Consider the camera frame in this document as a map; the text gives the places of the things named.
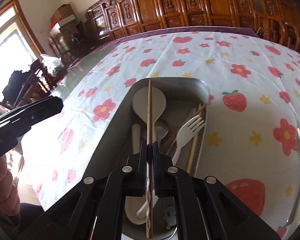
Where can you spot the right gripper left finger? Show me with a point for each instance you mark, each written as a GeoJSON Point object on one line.
{"type": "Point", "coordinates": [90, 210]}

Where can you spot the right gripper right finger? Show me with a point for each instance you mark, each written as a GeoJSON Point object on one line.
{"type": "Point", "coordinates": [205, 210]}

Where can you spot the large cream serving spoon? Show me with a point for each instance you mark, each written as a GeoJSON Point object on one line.
{"type": "Point", "coordinates": [135, 207]}

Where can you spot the person's left hand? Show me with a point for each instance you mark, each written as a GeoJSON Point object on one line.
{"type": "Point", "coordinates": [9, 199]}

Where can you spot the dark wooden chair left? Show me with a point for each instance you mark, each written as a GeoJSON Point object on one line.
{"type": "Point", "coordinates": [30, 86]}

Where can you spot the metal rectangular tray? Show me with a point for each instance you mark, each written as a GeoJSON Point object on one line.
{"type": "Point", "coordinates": [175, 100]}

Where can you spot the strawberry flower tablecloth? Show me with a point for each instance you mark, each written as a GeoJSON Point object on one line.
{"type": "Point", "coordinates": [251, 92]}

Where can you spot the stacked cardboard boxes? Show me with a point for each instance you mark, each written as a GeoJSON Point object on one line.
{"type": "Point", "coordinates": [64, 34]}

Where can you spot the carved wooden long sofa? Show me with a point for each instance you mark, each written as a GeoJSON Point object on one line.
{"type": "Point", "coordinates": [107, 20]}

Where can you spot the carved wooden armchair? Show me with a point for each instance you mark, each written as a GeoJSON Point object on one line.
{"type": "Point", "coordinates": [281, 23]}

